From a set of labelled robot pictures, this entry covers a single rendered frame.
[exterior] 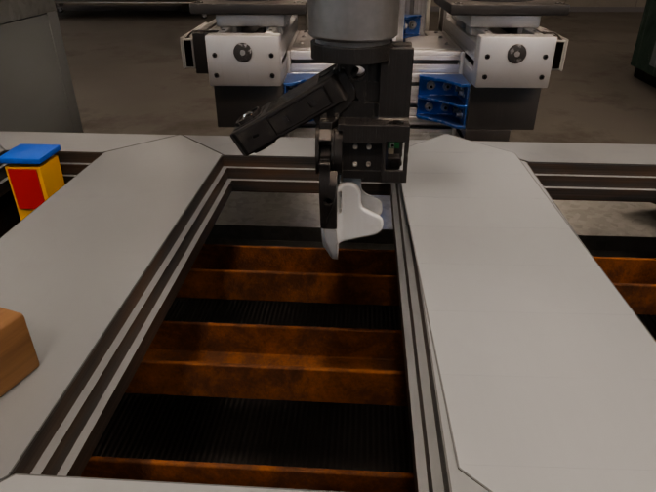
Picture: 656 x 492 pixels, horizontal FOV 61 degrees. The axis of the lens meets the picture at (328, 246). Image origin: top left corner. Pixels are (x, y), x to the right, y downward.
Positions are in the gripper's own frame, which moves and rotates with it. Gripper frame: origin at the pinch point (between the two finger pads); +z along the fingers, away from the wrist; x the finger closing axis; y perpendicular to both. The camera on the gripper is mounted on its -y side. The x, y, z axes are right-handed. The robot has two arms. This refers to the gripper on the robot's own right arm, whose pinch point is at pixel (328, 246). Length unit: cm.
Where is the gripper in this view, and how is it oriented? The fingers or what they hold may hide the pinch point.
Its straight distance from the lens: 56.9
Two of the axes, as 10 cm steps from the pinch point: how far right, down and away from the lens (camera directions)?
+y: 10.0, 0.3, -0.5
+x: 0.6, -4.9, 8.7
